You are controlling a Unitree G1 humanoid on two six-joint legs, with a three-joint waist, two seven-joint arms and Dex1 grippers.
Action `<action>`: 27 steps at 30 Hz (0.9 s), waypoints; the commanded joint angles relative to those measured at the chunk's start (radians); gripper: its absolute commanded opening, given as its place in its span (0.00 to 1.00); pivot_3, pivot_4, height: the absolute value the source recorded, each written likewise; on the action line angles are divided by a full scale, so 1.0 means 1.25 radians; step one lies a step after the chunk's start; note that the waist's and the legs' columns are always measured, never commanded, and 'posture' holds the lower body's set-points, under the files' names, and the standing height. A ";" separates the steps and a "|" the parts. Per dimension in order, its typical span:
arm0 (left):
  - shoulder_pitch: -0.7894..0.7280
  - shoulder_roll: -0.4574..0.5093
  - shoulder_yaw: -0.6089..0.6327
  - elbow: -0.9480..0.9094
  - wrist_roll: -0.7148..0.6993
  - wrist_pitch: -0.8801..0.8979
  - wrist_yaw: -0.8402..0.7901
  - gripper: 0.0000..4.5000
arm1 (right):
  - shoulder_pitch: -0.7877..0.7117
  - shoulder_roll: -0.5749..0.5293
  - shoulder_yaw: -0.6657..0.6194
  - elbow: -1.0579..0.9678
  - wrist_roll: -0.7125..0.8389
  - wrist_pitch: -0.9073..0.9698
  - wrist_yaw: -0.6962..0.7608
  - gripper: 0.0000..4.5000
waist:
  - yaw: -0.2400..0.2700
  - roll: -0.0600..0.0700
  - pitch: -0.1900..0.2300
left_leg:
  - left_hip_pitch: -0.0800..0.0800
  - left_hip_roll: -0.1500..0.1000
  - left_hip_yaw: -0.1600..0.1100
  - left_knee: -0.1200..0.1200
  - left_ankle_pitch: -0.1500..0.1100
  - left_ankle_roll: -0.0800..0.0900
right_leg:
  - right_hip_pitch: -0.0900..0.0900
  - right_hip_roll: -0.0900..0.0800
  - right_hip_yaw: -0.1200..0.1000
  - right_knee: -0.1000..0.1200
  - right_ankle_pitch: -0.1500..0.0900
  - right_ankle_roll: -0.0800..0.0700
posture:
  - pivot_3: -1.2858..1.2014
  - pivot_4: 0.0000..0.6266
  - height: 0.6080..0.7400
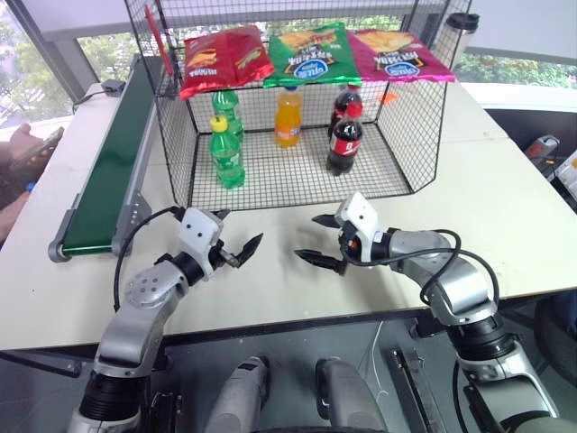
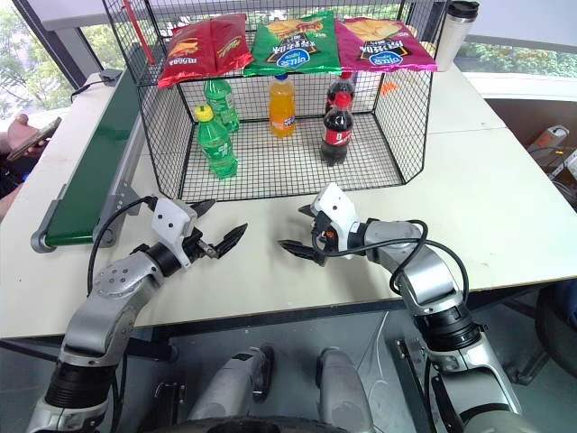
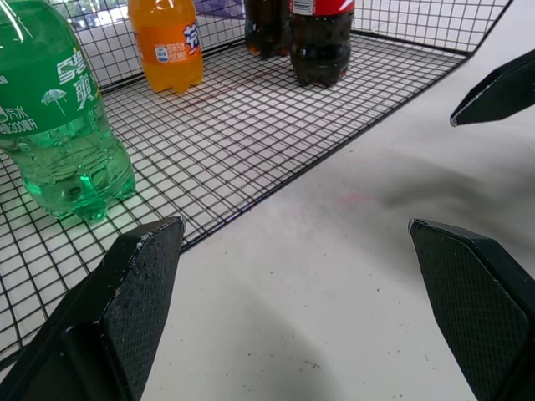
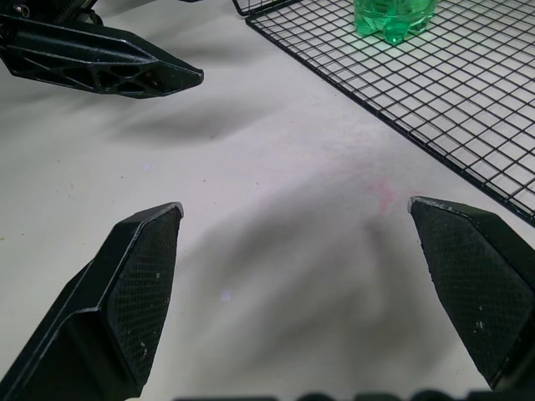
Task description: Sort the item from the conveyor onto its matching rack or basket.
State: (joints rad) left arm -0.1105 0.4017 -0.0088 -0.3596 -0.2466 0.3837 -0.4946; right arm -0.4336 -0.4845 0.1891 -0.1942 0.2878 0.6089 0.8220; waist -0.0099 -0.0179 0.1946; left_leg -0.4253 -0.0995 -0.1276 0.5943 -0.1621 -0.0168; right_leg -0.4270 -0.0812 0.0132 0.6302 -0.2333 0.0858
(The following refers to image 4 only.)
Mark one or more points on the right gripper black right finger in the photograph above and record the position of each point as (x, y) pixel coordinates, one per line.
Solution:
(464, 284)

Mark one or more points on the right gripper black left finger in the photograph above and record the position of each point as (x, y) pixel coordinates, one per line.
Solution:
(138, 292)

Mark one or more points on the black ribbed finger of the left gripper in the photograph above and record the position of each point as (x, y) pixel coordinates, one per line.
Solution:
(83, 58)
(62, 10)

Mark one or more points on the green plastic soda bottle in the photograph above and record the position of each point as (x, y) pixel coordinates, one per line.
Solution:
(390, 18)

